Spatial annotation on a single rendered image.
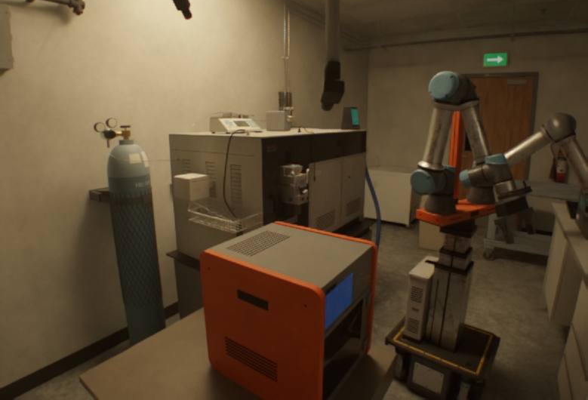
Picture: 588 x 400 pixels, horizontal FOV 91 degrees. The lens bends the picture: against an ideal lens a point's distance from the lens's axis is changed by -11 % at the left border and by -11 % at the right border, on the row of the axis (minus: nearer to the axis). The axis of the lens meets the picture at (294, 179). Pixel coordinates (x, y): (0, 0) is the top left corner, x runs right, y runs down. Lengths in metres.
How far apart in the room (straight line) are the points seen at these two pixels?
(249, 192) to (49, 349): 1.60
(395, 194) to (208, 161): 3.42
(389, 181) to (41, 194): 3.96
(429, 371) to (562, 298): 1.13
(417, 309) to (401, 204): 2.89
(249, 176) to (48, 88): 1.25
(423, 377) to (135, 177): 1.93
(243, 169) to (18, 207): 1.25
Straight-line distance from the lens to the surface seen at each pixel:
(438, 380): 2.08
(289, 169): 1.53
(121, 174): 1.95
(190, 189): 1.57
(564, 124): 1.86
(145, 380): 1.25
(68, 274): 2.33
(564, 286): 2.72
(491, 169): 1.40
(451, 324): 2.03
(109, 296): 2.50
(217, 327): 1.10
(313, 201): 1.85
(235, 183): 1.58
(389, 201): 4.76
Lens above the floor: 1.52
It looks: 11 degrees down
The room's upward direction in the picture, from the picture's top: straight up
